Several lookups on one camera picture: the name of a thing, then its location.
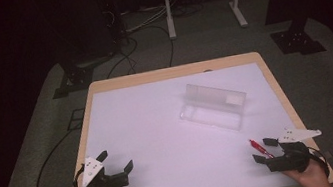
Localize black floor frame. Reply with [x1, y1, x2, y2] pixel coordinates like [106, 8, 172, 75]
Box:
[63, 107, 89, 132]

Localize wooden table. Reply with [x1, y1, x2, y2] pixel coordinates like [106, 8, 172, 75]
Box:
[46, 42, 333, 187]

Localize white table mat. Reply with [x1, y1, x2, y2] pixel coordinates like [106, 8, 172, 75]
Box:
[58, 56, 309, 187]

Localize red pen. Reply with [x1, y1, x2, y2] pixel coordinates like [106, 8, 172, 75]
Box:
[248, 136, 276, 163]

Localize white floor cables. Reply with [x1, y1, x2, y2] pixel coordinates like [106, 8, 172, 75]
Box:
[122, 4, 172, 34]

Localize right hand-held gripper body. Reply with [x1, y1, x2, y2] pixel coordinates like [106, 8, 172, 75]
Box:
[261, 122, 328, 179]

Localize clear plastic pencil case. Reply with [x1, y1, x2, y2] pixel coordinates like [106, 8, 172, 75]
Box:
[173, 74, 253, 141]

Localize black stand with base plate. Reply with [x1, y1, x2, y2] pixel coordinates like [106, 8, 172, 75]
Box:
[261, 0, 328, 62]
[45, 46, 122, 100]

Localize person's right hand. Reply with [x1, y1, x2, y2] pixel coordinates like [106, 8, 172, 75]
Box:
[281, 156, 333, 187]

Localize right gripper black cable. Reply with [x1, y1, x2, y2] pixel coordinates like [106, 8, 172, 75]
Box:
[307, 143, 333, 182]

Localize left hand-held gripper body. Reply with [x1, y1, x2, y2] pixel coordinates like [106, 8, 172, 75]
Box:
[78, 151, 132, 187]

